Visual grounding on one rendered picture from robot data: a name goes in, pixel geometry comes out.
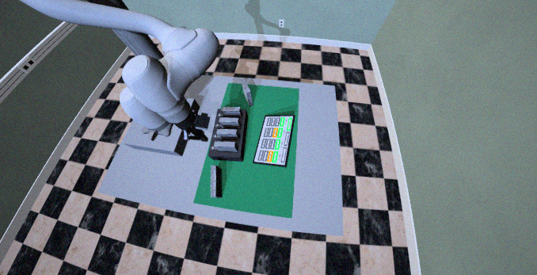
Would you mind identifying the green flat mat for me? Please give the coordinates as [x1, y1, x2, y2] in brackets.
[193, 83, 299, 218]

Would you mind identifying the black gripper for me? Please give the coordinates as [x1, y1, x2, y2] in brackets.
[174, 110, 208, 142]

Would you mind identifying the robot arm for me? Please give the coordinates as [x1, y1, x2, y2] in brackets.
[19, 0, 219, 141]

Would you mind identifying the status display screen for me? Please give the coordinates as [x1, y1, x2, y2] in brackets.
[253, 115, 295, 167]

